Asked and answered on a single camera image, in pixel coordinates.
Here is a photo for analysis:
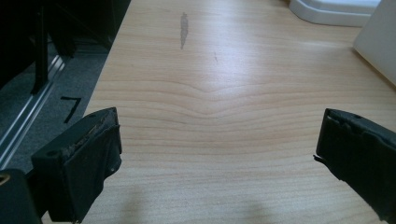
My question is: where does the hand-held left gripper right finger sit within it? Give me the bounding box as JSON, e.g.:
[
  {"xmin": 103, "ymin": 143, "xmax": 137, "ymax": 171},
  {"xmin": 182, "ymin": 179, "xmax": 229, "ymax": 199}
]
[{"xmin": 313, "ymin": 107, "xmax": 396, "ymax": 224}]

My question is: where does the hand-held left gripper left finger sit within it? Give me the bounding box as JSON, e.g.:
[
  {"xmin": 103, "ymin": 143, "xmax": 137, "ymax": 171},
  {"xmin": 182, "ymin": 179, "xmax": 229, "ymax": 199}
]
[{"xmin": 30, "ymin": 106, "xmax": 123, "ymax": 224}]

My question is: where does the white box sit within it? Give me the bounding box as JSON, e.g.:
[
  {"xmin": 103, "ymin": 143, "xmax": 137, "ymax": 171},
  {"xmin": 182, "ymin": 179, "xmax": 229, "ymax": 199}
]
[{"xmin": 352, "ymin": 0, "xmax": 396, "ymax": 87}]

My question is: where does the black metal stand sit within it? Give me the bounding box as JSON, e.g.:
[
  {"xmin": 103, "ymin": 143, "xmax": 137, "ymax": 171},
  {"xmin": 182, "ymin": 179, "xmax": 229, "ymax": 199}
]
[{"xmin": 30, "ymin": 6, "xmax": 50, "ymax": 95}]

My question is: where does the white plastic tray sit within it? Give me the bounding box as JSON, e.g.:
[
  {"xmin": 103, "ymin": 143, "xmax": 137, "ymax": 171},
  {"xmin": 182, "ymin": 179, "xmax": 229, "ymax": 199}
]
[{"xmin": 289, "ymin": 0, "xmax": 382, "ymax": 28}]

